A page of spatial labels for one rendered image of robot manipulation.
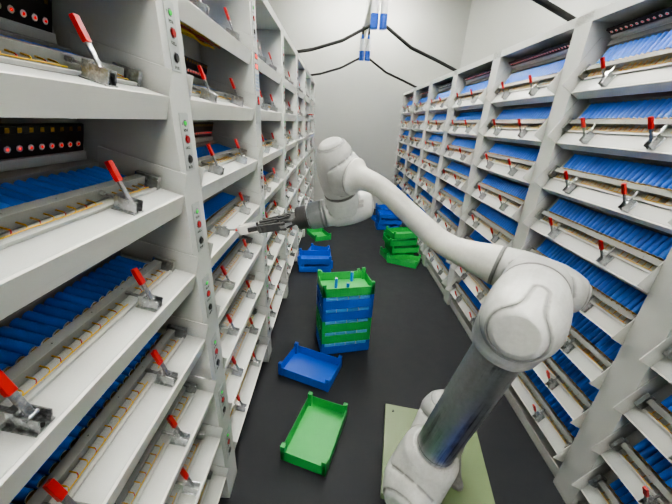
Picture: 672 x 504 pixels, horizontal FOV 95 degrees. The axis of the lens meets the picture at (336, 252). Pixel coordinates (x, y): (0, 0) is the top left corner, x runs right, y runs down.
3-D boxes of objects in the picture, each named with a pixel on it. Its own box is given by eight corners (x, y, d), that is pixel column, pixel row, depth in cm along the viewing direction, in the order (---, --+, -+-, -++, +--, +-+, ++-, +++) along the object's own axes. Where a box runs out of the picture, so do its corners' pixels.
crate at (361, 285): (364, 278, 195) (365, 266, 192) (374, 294, 177) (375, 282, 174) (317, 281, 188) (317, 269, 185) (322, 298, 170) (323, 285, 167)
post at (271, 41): (288, 292, 252) (283, 27, 182) (286, 298, 243) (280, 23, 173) (264, 291, 252) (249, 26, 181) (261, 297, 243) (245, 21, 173)
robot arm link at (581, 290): (513, 236, 76) (501, 250, 66) (602, 263, 67) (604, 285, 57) (494, 281, 82) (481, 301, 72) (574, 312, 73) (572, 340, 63)
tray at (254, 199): (257, 214, 144) (262, 195, 141) (207, 272, 88) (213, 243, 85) (215, 200, 142) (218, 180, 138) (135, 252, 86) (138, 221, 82)
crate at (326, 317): (362, 299, 201) (363, 289, 198) (371, 317, 183) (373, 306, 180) (316, 303, 195) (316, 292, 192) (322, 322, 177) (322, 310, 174)
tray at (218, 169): (255, 170, 136) (262, 138, 131) (198, 203, 80) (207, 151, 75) (209, 154, 134) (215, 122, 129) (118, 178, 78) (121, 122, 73)
